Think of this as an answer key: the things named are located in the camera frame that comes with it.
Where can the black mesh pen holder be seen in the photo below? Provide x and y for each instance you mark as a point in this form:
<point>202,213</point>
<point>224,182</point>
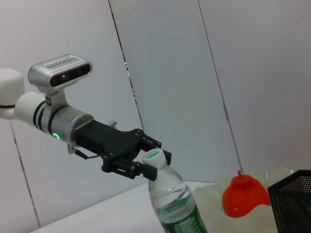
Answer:
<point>291,204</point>

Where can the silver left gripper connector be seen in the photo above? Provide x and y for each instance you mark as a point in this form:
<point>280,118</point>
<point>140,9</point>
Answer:
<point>111,123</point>

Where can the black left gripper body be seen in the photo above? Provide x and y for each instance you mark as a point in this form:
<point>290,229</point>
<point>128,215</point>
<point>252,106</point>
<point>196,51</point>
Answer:
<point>109,143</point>

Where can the clear green-label water bottle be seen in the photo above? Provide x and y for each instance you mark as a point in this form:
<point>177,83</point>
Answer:
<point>170,194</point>

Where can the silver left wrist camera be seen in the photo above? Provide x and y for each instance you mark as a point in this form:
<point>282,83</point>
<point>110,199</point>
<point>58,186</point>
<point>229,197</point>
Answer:
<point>60,70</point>

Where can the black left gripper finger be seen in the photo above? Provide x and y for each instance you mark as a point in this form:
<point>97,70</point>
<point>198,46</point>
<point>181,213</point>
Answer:
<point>131,168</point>
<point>150,143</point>

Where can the green glass fruit plate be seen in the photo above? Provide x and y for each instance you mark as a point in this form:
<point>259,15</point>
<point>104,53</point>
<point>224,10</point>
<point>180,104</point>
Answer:
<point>209,201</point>

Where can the red-orange toy orange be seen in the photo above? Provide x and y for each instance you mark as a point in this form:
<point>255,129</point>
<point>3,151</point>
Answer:
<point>245,196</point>

